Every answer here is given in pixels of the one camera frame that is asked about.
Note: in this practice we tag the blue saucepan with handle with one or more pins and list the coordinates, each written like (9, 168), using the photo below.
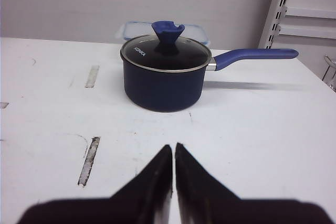
(170, 92)

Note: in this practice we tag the white metal shelf rack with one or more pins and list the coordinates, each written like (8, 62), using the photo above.
(307, 26)

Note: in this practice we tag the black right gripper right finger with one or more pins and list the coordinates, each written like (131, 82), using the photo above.
(203, 199)

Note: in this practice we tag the glass pot lid blue knob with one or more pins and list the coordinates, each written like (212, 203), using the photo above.
(166, 50)

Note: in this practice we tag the clear plastic food container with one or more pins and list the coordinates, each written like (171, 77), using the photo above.
(133, 29)

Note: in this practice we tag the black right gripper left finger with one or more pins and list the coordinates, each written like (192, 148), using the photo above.
(144, 199)

